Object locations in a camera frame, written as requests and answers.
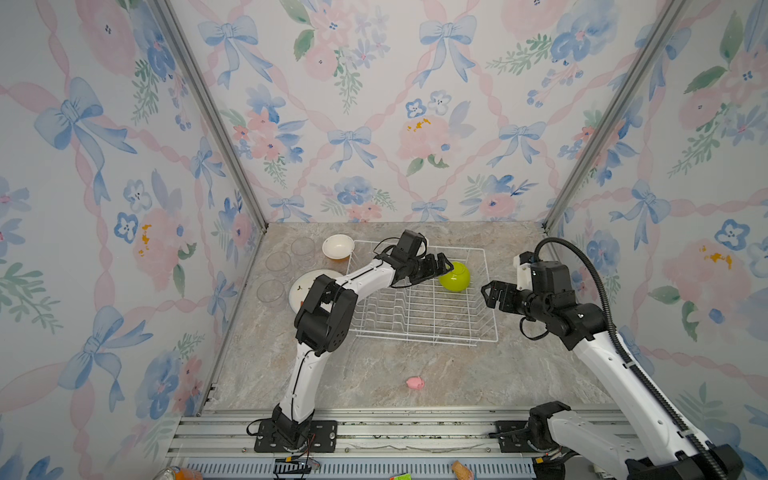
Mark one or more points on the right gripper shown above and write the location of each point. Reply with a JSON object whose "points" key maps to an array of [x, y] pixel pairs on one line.
{"points": [[509, 290]]}

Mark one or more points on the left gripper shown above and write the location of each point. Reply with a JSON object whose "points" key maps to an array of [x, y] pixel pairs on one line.
{"points": [[431, 269]]}

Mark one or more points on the lime green bowl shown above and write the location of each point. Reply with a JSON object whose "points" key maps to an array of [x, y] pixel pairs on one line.
{"points": [[457, 280]]}

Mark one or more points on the orange bowl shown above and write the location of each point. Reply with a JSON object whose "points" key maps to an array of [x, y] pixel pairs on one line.
{"points": [[338, 247]]}

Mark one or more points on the clear glass cup front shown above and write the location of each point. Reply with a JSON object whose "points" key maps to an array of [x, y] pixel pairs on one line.
{"points": [[303, 247]]}

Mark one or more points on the clear glass cup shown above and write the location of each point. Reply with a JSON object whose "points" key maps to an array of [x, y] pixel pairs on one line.
{"points": [[303, 247], [278, 263], [270, 291]]}

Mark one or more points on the watermelon pattern plate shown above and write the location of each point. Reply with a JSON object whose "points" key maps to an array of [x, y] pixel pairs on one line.
{"points": [[300, 288]]}

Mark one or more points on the clear glass cup back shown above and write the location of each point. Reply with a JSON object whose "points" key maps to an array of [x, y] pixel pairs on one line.
{"points": [[278, 263]]}

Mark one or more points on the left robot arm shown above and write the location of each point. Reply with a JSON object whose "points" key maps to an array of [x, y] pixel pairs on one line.
{"points": [[324, 318]]}

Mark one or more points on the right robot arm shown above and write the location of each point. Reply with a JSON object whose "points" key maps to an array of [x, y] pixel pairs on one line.
{"points": [[667, 446]]}

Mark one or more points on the small pink object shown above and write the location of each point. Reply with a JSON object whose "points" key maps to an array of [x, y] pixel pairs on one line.
{"points": [[415, 383]]}

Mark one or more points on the white wire dish rack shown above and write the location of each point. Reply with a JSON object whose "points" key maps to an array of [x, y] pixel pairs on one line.
{"points": [[430, 313]]}

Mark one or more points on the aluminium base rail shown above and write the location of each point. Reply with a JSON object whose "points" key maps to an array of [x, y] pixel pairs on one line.
{"points": [[368, 443]]}

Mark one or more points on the right aluminium corner post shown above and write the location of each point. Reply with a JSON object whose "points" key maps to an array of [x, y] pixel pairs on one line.
{"points": [[660, 33]]}

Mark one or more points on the aluminium corner post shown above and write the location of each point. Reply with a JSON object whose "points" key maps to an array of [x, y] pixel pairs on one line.
{"points": [[179, 45], [660, 33]]}

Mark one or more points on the left aluminium corner post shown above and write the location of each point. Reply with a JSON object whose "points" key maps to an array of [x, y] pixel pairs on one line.
{"points": [[179, 45]]}

